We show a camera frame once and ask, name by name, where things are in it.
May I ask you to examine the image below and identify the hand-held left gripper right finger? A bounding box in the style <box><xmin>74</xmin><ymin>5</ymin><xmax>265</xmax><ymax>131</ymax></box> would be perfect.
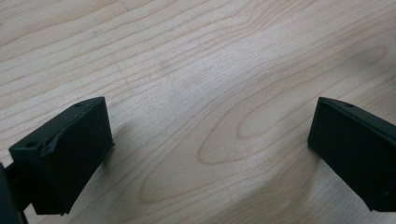
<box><xmin>307</xmin><ymin>96</ymin><xmax>396</xmax><ymax>213</ymax></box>

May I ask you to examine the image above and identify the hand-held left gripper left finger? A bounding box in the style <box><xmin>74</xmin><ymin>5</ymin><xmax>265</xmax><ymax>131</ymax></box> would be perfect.
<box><xmin>8</xmin><ymin>96</ymin><xmax>115</xmax><ymax>217</ymax></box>

